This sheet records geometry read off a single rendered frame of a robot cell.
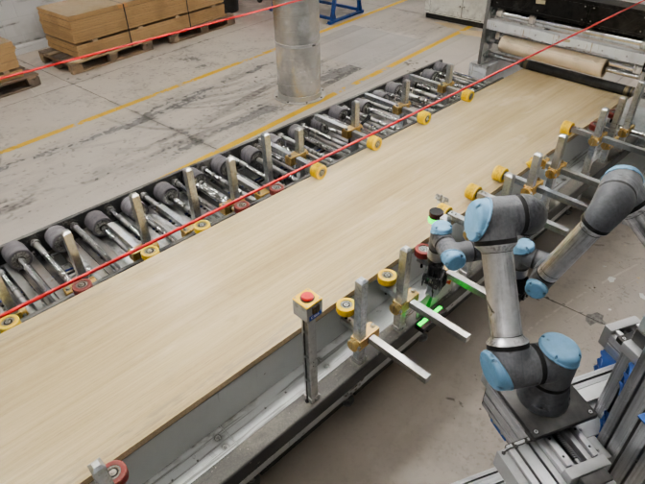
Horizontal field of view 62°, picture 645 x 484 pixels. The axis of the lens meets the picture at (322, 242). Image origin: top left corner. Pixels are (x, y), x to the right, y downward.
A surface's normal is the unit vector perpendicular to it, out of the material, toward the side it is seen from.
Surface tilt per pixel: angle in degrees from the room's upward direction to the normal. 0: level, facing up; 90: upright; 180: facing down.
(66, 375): 0
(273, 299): 0
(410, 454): 0
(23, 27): 90
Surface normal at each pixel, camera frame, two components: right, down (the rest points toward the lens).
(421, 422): -0.02, -0.79
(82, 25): 0.77, 0.38
